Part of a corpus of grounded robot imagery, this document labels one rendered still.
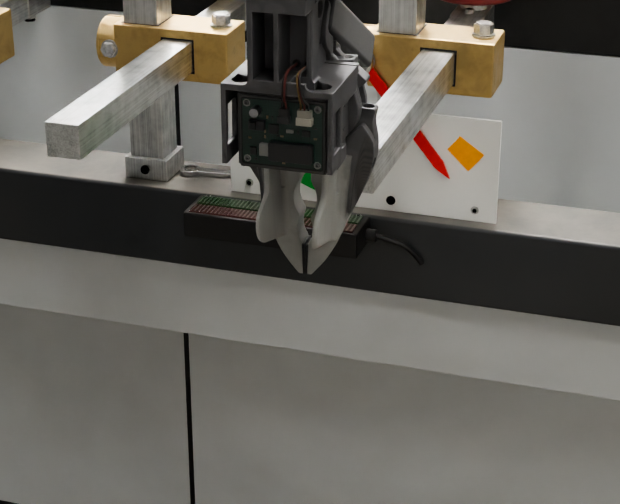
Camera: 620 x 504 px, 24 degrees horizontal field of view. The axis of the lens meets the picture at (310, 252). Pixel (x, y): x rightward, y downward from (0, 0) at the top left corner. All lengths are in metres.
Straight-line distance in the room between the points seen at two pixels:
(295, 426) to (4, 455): 0.43
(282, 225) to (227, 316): 0.55
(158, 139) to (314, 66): 0.57
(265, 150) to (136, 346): 0.96
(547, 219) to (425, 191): 0.12
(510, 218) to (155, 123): 0.35
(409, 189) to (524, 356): 0.21
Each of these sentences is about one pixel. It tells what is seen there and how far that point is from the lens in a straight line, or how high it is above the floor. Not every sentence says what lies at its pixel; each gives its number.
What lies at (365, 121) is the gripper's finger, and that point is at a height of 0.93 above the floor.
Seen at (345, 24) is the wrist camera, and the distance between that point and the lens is 0.94.
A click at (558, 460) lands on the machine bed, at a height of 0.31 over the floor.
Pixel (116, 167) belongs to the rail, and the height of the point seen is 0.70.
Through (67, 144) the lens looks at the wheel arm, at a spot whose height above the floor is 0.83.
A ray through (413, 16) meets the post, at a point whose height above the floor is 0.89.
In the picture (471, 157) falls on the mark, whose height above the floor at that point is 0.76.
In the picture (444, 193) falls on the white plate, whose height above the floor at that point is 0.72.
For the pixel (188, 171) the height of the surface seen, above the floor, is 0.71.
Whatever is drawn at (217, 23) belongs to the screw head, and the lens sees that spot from 1.38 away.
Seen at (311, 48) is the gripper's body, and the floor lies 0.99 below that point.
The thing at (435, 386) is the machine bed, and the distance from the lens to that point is 1.71.
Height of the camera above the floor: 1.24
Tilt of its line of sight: 25 degrees down
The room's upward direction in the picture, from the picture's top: straight up
